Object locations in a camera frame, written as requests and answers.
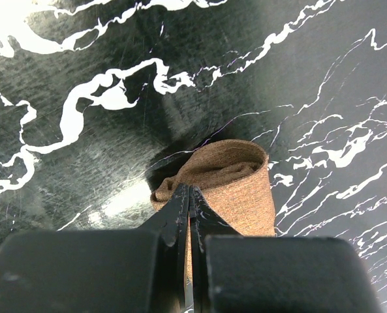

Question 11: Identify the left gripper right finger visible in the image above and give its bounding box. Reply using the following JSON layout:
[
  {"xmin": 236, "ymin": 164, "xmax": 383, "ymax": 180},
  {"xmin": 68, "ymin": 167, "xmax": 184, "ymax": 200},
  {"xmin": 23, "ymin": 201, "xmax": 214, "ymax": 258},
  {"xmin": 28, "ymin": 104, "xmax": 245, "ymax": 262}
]
[{"xmin": 189, "ymin": 188, "xmax": 381, "ymax": 312}]

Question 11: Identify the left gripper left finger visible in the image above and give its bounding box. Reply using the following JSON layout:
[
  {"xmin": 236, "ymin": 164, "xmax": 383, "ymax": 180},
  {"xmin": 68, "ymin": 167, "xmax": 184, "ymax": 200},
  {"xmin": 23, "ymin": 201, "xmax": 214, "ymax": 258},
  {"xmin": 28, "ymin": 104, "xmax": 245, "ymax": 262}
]
[{"xmin": 0, "ymin": 185, "xmax": 189, "ymax": 312}]

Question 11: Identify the brown cloth napkin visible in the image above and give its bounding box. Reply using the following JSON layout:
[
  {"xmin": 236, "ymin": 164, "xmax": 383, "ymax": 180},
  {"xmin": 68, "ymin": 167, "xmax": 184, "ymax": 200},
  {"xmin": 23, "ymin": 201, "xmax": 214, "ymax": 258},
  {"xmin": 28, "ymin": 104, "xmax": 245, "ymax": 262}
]
[{"xmin": 150, "ymin": 139, "xmax": 276, "ymax": 284}]

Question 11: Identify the black marble pattern mat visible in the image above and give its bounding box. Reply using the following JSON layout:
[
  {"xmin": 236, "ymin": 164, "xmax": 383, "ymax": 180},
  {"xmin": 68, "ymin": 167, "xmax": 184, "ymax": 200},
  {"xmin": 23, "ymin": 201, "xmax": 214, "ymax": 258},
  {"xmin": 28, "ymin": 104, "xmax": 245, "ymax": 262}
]
[{"xmin": 0, "ymin": 1, "xmax": 387, "ymax": 312}]

